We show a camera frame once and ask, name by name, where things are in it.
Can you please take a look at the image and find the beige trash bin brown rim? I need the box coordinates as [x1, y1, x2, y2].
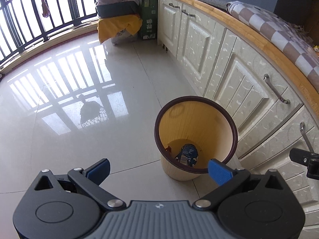
[154, 96, 238, 181]

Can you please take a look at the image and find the blue crumpled wrapper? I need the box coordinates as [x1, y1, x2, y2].
[175, 144, 198, 167]

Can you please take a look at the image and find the cream cabinet bench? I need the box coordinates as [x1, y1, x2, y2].
[158, 0, 318, 238]

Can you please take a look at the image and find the brown white checkered blanket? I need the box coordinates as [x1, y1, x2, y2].
[226, 1, 318, 90]

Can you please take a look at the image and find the yellow cloth covered box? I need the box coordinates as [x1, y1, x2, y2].
[97, 14, 143, 44]

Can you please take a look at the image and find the black balcony railing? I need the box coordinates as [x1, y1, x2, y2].
[1, 0, 97, 64]

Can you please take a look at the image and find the green cardboard box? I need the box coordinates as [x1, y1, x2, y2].
[139, 0, 158, 40]

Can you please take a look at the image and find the metal cabinet handle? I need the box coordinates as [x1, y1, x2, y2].
[263, 73, 290, 105]
[299, 122, 314, 153]

